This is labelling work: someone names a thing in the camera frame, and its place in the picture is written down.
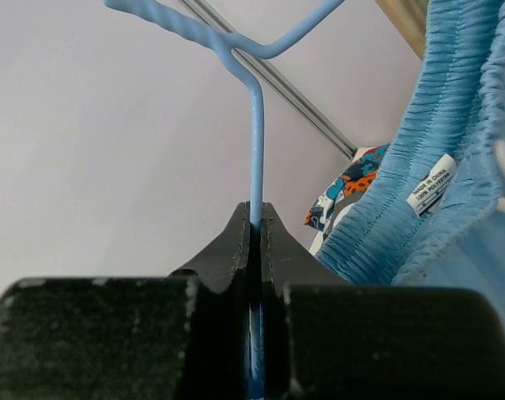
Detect left aluminium corner post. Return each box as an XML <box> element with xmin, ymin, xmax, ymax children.
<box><xmin>180</xmin><ymin>0</ymin><xmax>357</xmax><ymax>159</ymax></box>

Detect blue hanger of blue shorts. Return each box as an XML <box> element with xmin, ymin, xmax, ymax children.
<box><xmin>104</xmin><ymin>1</ymin><xmax>342</xmax><ymax>399</ymax></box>

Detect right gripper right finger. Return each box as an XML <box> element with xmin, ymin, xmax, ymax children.
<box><xmin>261</xmin><ymin>203</ymin><xmax>505</xmax><ymax>399</ymax></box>

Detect colourful patterned shorts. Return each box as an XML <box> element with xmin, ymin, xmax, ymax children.
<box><xmin>304</xmin><ymin>143</ymin><xmax>390</xmax><ymax>238</ymax></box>

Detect wooden clothes rack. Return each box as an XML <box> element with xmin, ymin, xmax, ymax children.
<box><xmin>376</xmin><ymin>0</ymin><xmax>429</xmax><ymax>60</ymax></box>

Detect light blue shorts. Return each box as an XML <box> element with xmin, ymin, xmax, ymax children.
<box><xmin>317</xmin><ymin>1</ymin><xmax>505</xmax><ymax>313</ymax></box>

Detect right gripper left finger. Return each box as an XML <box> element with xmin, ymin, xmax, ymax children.
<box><xmin>0</xmin><ymin>202</ymin><xmax>250</xmax><ymax>399</ymax></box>

